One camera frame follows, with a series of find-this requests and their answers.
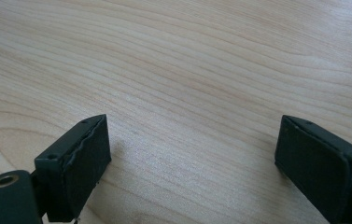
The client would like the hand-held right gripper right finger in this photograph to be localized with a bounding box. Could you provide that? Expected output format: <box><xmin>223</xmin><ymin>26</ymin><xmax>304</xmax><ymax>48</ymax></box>
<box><xmin>274</xmin><ymin>114</ymin><xmax>352</xmax><ymax>224</ymax></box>

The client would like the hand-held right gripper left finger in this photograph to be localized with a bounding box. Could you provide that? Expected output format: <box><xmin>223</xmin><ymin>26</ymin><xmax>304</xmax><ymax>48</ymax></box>
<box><xmin>34</xmin><ymin>113</ymin><xmax>113</xmax><ymax>224</ymax></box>

